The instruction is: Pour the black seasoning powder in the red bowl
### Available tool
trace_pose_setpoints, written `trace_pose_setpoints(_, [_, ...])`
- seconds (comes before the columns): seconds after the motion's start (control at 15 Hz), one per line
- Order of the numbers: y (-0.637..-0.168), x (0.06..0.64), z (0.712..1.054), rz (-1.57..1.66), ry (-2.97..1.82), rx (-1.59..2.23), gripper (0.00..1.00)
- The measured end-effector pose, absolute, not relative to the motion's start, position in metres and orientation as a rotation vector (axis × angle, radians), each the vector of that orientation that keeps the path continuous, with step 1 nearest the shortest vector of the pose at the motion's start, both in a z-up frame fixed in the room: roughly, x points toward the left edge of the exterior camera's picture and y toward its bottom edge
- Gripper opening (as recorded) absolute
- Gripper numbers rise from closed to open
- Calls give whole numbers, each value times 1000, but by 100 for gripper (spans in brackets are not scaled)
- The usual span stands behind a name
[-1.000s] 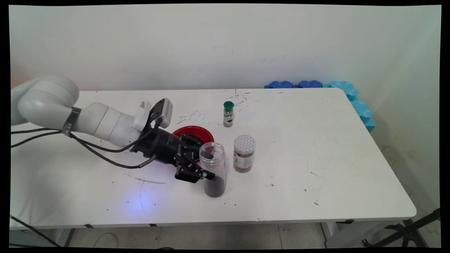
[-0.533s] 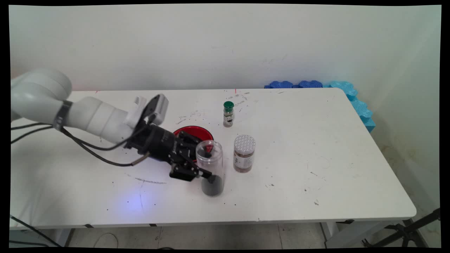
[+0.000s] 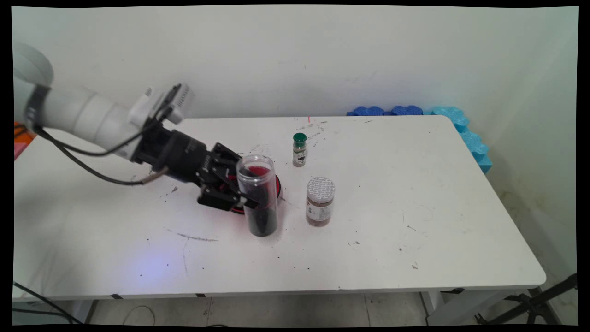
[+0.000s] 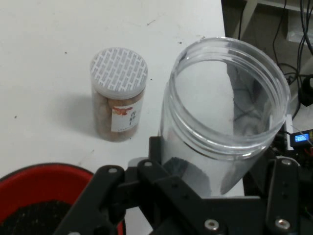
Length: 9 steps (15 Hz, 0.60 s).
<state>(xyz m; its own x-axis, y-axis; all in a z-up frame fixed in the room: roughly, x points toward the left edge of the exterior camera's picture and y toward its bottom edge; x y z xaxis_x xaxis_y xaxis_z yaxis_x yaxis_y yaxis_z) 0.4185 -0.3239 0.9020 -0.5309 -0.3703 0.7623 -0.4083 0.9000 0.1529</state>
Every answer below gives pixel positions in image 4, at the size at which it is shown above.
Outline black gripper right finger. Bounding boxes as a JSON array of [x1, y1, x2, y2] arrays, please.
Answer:
[[244, 148, 301, 235]]

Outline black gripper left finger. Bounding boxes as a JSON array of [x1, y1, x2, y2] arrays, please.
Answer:
[[52, 136, 221, 235]]

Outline clear plastic jar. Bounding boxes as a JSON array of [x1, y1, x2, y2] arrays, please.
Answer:
[[158, 37, 292, 198]]

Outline blue-lit display meter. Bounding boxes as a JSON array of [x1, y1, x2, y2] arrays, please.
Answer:
[[289, 130, 313, 149]]

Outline red bowl with black rim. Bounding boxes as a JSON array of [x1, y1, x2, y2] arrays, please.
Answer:
[[0, 162, 127, 235]]

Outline nut jar with patterned lid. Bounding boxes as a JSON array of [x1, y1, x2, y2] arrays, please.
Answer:
[[89, 46, 149, 143]]

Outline white table leg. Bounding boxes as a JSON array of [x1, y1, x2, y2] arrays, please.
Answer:
[[240, 0, 264, 41]]

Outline black cable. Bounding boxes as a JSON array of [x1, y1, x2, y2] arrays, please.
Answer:
[[271, 0, 298, 74], [292, 0, 313, 118]]

